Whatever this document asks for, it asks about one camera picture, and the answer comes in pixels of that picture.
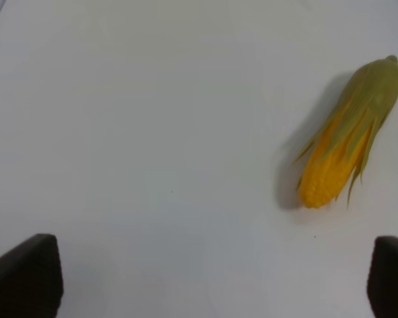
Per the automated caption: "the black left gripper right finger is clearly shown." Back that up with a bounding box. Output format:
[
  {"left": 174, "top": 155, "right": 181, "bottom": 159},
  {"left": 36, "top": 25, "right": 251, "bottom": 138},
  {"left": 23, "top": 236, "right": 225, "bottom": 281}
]
[{"left": 367, "top": 236, "right": 398, "bottom": 318}]

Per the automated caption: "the corn cob with husk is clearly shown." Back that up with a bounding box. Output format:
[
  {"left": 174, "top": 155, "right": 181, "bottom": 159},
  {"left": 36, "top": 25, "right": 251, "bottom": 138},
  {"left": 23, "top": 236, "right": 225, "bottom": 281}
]
[{"left": 297, "top": 55, "right": 398, "bottom": 209}]

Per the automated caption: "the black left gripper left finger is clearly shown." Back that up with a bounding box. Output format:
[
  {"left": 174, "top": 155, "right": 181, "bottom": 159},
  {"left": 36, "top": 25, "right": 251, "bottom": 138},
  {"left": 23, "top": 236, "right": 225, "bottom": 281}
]
[{"left": 0, "top": 234, "right": 64, "bottom": 318}]

